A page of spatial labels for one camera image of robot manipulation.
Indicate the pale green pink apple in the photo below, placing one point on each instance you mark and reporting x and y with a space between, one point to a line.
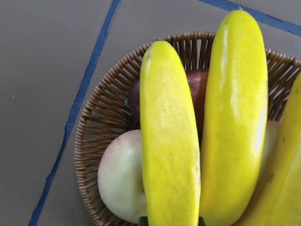
120 178

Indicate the dark red apple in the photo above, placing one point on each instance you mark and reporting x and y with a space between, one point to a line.
197 80

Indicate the brown wicker basket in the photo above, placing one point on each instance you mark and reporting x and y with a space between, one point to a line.
106 116

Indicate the yellow banana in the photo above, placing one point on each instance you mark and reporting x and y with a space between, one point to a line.
171 156
236 110
277 198

